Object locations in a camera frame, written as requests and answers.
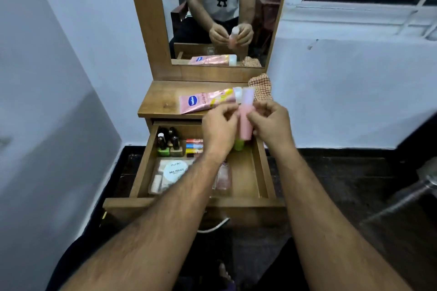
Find person's foot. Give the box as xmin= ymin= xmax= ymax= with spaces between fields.
xmin=218 ymin=262 xmax=237 ymax=291

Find green nail polish bottle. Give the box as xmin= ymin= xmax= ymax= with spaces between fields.
xmin=157 ymin=133 xmax=170 ymax=158

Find person's left hand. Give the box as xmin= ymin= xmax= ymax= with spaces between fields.
xmin=201 ymin=103 xmax=240 ymax=162

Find beige nail polish bottle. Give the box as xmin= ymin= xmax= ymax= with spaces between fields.
xmin=170 ymin=135 xmax=184 ymax=158

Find wooden dressing table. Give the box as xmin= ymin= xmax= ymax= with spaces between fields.
xmin=102 ymin=0 xmax=295 ymax=230

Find person's right forearm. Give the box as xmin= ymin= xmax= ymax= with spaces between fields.
xmin=266 ymin=141 xmax=415 ymax=291

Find white drawer handle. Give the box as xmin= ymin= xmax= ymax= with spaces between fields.
xmin=197 ymin=217 xmax=231 ymax=234

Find clear packet with round label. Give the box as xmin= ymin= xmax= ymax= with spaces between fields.
xmin=149 ymin=158 xmax=196 ymax=195

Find orange checked cloth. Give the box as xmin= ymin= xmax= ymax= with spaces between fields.
xmin=248 ymin=73 xmax=274 ymax=102

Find wooden drawer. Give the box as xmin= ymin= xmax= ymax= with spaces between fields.
xmin=102 ymin=121 xmax=286 ymax=229

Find person's black trousers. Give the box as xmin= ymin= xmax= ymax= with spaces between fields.
xmin=45 ymin=223 xmax=309 ymax=291

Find person's right hand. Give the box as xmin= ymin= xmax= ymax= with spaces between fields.
xmin=246 ymin=100 xmax=296 ymax=153

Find pink bottle with translucent cap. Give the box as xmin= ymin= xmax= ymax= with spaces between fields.
xmin=237 ymin=87 xmax=255 ymax=141

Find grey metal pipe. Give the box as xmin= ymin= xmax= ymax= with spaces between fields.
xmin=361 ymin=158 xmax=437 ymax=227

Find pink lotion tube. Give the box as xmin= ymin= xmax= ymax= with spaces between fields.
xmin=179 ymin=87 xmax=243 ymax=115

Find clear pinkish plastic packet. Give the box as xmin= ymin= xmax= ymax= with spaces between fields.
xmin=211 ymin=162 xmax=233 ymax=197

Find person's left forearm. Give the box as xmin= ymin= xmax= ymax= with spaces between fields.
xmin=58 ymin=151 xmax=237 ymax=291

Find white framed window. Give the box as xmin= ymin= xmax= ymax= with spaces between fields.
xmin=283 ymin=0 xmax=437 ymax=42

